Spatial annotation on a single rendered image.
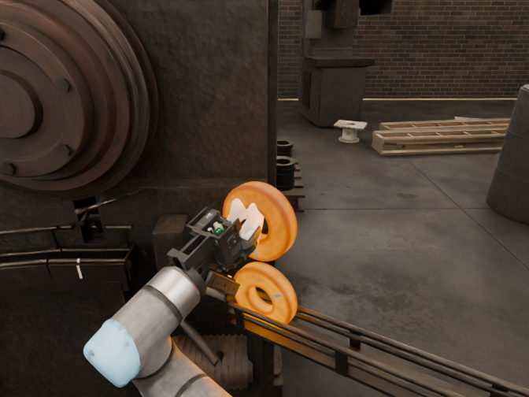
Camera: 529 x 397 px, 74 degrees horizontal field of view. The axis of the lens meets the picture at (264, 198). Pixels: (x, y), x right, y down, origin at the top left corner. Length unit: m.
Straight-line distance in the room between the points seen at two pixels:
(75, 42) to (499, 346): 1.86
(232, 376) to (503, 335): 1.38
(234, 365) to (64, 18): 0.81
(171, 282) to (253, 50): 0.57
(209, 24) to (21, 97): 0.41
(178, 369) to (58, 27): 0.61
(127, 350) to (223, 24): 0.69
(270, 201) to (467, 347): 1.40
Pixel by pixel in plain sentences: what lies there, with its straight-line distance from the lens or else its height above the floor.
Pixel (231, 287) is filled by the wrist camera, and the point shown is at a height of 0.83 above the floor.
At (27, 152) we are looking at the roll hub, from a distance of 0.83.
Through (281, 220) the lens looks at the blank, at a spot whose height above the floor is 0.93.
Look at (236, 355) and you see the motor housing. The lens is 0.94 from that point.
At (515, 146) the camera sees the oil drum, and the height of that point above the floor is 0.51.
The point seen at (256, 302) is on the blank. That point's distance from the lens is 0.83.
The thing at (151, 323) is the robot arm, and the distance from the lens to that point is 0.51.
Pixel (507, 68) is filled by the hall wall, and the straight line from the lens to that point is 8.25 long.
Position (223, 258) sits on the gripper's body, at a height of 0.91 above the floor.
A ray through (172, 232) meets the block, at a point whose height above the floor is 0.80.
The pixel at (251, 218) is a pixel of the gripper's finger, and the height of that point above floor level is 0.94.
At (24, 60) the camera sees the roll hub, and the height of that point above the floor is 1.19.
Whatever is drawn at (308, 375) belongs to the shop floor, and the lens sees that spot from 1.57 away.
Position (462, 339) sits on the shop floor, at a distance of 1.89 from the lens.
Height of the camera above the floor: 1.24
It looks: 26 degrees down
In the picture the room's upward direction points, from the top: straight up
